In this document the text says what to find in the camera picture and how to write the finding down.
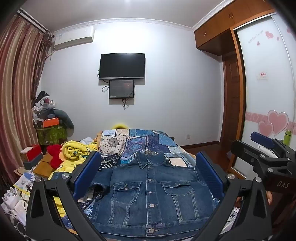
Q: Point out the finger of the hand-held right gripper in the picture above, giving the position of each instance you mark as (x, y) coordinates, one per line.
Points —
(263, 138)
(244, 151)

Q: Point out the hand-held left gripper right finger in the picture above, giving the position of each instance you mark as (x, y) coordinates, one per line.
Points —
(209, 172)

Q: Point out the green bottle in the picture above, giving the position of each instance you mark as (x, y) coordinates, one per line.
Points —
(287, 136)

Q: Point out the red striped curtain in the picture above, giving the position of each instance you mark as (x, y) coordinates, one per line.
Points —
(19, 92)

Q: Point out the blue patchwork quilt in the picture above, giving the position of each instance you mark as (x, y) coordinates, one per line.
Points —
(141, 143)

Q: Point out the small black monitor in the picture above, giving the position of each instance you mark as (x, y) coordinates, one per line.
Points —
(121, 89)

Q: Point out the white air conditioner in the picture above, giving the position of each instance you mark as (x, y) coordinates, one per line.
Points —
(73, 38)

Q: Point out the dark grey cushion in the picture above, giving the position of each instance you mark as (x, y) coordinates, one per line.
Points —
(64, 119)

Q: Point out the blue denim jacket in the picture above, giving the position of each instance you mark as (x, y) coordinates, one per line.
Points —
(150, 192)

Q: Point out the red plush toy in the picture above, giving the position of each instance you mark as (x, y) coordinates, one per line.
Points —
(55, 156)

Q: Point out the yellow printed blanket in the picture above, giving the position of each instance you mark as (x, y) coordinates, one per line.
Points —
(75, 150)

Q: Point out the yellow plush toy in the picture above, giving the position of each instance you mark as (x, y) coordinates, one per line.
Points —
(120, 126)

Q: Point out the white door sticker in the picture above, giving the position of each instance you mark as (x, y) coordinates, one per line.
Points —
(263, 76)

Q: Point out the pile of papers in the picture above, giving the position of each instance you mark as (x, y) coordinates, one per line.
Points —
(16, 197)

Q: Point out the brown cardboard box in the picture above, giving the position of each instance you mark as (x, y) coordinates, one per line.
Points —
(42, 165)

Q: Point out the red box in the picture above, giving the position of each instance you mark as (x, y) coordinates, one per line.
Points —
(31, 153)

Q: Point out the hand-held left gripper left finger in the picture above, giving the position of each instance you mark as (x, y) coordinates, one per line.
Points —
(90, 168)

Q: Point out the orange box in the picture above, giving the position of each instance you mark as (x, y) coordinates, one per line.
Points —
(50, 122)

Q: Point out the black wall television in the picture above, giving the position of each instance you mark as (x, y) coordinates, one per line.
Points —
(122, 66)

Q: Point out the pile of clothes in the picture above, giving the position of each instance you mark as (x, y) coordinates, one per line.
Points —
(44, 104)

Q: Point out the wooden wardrobe cabinets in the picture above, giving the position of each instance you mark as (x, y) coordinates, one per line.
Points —
(222, 30)

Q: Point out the dark curtain rail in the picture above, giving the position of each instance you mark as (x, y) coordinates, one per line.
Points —
(32, 18)

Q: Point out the person's right hand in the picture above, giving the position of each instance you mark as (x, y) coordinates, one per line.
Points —
(269, 198)

